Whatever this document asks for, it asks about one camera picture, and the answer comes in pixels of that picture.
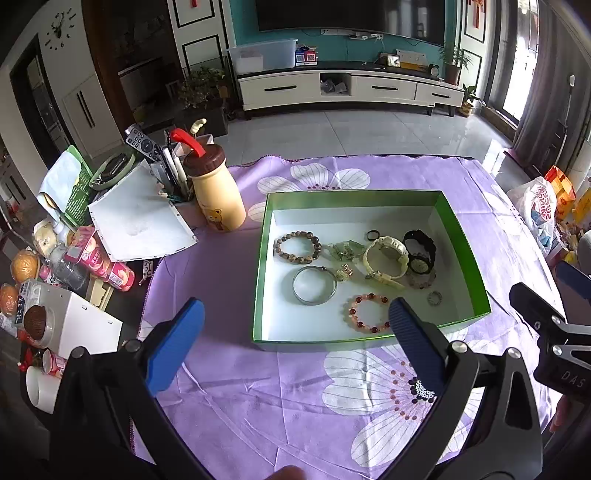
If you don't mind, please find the white door with black handles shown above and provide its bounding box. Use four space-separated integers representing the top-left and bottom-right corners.
62 74 112 158

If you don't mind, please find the brown wooden bead bracelet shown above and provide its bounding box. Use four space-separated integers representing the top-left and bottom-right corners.
273 232 322 265

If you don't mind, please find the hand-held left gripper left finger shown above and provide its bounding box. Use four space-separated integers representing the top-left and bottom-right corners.
48 298 218 480

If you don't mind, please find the clear plastic storage bin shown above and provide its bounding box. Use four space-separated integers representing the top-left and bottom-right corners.
228 39 296 73

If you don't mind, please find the yellow bear bottle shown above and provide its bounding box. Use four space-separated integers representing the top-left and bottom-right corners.
170 128 247 233

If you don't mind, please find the white rectangular box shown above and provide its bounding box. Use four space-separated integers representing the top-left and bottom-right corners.
15 278 124 350

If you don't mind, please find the grey curtain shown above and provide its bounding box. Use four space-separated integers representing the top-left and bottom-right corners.
512 0 571 155

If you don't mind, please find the cream white wristwatch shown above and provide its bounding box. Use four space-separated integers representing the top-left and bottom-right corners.
362 235 410 291

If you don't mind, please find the white plastic bag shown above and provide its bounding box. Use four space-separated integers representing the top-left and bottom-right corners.
507 176 560 258

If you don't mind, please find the grey remote control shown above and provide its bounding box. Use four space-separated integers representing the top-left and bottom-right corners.
124 124 161 163

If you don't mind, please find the pale green jade pendant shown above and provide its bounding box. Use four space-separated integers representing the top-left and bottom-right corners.
327 239 365 265

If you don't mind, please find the black deer wall clock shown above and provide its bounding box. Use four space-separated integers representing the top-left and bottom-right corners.
44 11 77 49

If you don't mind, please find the white cup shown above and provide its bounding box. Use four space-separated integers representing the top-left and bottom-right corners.
25 364 70 415

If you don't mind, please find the black wristwatch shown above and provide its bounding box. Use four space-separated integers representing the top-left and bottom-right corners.
403 229 437 274

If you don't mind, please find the yellow flat box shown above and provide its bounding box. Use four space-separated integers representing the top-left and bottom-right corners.
399 51 428 71

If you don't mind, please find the silver bangle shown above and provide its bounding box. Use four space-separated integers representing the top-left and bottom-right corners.
292 266 338 306

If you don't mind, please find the tall potted plant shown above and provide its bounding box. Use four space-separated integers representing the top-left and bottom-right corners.
441 44 474 86

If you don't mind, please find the white television cabinet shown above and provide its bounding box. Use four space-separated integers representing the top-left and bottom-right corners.
235 62 465 121

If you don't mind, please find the clear water bottle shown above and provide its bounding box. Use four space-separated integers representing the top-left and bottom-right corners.
46 244 89 297

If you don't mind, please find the dark planter with green plants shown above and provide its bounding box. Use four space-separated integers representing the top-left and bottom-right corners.
177 67 230 138

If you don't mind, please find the white box lid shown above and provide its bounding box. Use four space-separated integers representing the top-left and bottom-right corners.
87 161 199 262

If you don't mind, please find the person's right hand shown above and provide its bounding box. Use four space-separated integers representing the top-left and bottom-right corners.
549 398 573 433

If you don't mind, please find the pink bead bracelet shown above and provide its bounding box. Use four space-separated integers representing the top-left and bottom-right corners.
406 268 437 289

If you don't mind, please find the red and orange bead bracelet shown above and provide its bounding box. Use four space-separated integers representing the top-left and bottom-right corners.
347 293 393 334

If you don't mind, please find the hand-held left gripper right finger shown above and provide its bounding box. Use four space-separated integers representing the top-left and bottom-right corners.
389 296 544 480

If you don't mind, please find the black television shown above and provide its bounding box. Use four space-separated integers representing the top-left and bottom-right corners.
256 0 446 47

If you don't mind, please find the pen holder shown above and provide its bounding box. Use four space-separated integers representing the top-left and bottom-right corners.
150 131 195 204

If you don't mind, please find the green strap watch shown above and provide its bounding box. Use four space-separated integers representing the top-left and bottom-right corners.
90 151 137 191

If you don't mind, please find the small potted plant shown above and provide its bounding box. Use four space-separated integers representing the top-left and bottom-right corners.
459 85 483 116

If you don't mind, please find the orange cardboard box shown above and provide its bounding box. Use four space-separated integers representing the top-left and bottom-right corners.
545 165 578 217

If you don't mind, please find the orange bread bun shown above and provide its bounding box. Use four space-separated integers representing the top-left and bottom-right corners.
0 284 20 315
11 249 41 283

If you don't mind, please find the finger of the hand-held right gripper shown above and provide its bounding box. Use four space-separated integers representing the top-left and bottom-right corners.
556 261 591 301
509 282 568 336

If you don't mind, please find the purple floral tablecloth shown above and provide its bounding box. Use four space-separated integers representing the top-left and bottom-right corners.
131 154 573 480

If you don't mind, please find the green cardboard box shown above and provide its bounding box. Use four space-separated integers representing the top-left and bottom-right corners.
252 190 491 354

